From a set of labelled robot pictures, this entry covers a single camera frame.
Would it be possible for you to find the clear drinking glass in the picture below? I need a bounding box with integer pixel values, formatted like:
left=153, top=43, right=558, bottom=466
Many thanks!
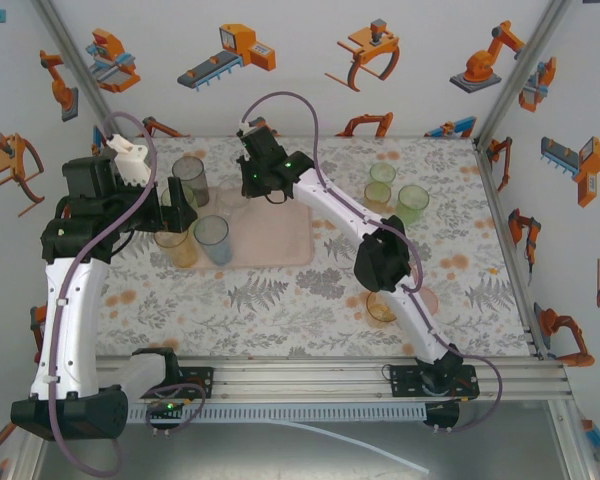
left=214, top=177, right=252, bottom=217

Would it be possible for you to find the grey smoked drinking glass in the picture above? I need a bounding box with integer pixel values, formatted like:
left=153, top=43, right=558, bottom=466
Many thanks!
left=172, top=155, right=210, bottom=207

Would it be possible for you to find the amber drinking glass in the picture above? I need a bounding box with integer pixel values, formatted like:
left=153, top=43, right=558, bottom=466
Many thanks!
left=153, top=227, right=200, bottom=270
left=365, top=291, right=399, bottom=330

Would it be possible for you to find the blue drinking glass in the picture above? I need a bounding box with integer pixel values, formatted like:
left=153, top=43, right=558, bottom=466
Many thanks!
left=193, top=214, right=234, bottom=267

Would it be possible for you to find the yellowish drinking glass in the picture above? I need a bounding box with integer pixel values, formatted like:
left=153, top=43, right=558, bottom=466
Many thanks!
left=363, top=181, right=393, bottom=217

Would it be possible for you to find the light green drinking glass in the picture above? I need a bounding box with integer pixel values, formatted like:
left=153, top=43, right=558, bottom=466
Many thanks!
left=369, top=161, right=397, bottom=187

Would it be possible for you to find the salmon textured drinking glass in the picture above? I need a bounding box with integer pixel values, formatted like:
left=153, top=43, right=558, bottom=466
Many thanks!
left=418, top=286, right=440, bottom=317

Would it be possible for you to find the pink plastic tray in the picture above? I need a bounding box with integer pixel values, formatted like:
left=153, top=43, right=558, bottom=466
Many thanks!
left=172, top=183, right=315, bottom=271

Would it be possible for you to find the floral table cover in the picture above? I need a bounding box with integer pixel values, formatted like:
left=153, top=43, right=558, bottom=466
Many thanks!
left=87, top=135, right=536, bottom=359

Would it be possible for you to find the circuit board with green light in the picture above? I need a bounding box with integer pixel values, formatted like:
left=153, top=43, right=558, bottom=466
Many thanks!
left=147, top=398, right=191, bottom=421

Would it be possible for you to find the thin white tube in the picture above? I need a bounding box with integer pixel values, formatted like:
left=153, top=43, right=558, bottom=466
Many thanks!
left=272, top=418, right=431, bottom=476

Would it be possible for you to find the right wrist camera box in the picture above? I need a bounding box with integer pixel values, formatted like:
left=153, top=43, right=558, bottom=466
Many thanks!
left=238, top=118, right=269, bottom=139

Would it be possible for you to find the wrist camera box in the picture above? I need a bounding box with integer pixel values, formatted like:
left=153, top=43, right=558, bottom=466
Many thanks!
left=106, top=133, right=154, bottom=185
left=238, top=118, right=269, bottom=139

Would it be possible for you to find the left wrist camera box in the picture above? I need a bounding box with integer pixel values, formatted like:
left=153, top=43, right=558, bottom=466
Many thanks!
left=106, top=133, right=154, bottom=185

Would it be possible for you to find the aluminium frame post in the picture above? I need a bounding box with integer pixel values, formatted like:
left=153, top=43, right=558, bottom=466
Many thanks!
left=32, top=0, right=130, bottom=151
left=474, top=0, right=575, bottom=149

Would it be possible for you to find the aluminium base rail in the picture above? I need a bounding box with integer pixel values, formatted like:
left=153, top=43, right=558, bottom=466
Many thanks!
left=27, top=357, right=575, bottom=407

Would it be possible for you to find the white slotted cable duct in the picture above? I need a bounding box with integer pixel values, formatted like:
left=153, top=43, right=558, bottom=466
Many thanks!
left=124, top=403, right=429, bottom=424

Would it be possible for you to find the black cable bracket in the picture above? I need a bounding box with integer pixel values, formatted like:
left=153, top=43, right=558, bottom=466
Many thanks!
left=422, top=401, right=461, bottom=434

